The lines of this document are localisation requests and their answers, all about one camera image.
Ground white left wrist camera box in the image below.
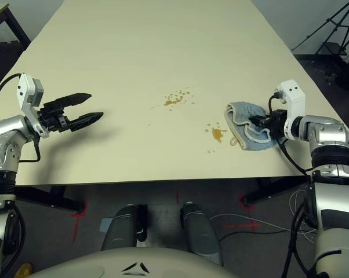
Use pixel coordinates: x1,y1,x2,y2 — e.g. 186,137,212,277
17,73,49,137

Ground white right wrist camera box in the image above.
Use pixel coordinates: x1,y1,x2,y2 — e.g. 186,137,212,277
274,79,306,141

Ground grey robot leg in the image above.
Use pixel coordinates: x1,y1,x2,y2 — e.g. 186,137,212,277
180,202,223,266
101,204,148,251

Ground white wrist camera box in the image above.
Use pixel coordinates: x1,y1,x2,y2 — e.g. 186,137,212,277
17,73,49,137
274,79,306,141

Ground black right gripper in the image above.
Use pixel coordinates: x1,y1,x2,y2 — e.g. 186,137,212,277
249,109,287,142

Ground grey left robot leg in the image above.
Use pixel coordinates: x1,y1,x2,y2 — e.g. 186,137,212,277
101,204,148,251

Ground black tripod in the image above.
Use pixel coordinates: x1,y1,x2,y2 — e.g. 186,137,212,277
292,0,349,57

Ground blue rag with white trim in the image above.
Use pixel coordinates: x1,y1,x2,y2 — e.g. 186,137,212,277
224,101,278,151

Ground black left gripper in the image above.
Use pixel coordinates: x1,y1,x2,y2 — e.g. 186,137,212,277
37,93,104,133

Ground brown scattered liquid splatter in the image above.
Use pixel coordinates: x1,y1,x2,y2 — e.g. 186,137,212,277
162,90,195,112

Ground yellow shoe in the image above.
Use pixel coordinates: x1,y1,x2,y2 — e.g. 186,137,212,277
16,264,33,276

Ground white floor cables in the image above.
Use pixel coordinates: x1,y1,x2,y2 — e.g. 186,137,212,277
209,188,319,243

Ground beige side table black frame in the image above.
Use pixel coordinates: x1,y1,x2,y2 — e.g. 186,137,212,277
0,2,32,56

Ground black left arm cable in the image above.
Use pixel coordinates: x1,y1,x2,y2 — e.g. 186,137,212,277
0,73,42,163

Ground grey right robot leg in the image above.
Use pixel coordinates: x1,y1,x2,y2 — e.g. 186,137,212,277
180,202,223,266

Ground black table foot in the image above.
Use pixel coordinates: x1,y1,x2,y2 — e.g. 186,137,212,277
14,185,85,214
242,176,311,206

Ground brown liquid puddle with drops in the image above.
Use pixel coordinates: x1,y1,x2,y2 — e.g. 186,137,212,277
203,122,228,153

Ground grey robot torso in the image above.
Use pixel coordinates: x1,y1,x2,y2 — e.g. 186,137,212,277
26,247,236,278

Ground red floor tape mark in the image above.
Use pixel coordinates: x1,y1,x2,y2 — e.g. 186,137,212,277
223,194,263,232
71,202,89,243

